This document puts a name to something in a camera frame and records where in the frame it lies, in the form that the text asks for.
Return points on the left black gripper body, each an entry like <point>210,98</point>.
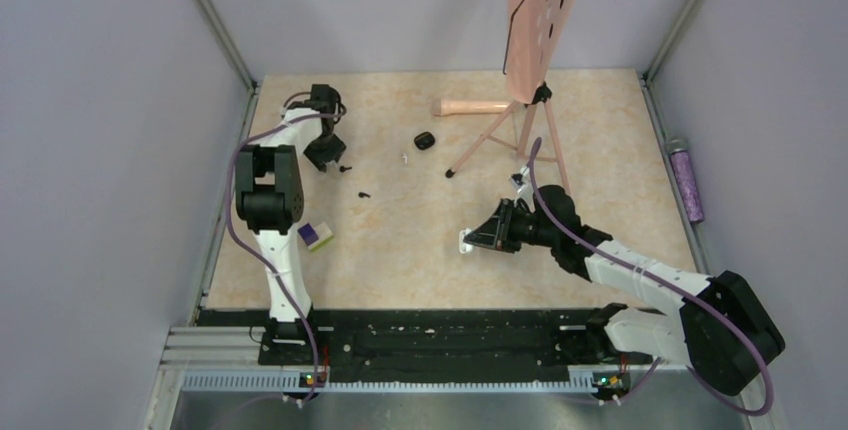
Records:
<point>324,148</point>

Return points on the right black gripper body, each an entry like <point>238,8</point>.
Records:
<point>530,230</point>

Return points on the white earbud charging case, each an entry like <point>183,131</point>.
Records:
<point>463,246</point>

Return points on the pink music stand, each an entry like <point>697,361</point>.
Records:
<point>534,28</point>

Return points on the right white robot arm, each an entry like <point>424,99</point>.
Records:
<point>716,326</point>

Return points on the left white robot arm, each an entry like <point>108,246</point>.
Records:
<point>269,197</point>

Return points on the black earbud charging case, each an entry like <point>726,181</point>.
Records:
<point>424,141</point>

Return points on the purple and wood blocks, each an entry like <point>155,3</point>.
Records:
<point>315,236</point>

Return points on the purple glitter bottle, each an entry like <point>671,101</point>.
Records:
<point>680,160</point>

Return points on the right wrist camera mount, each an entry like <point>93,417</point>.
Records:
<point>519,180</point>

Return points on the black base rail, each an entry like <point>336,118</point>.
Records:
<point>432,346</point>

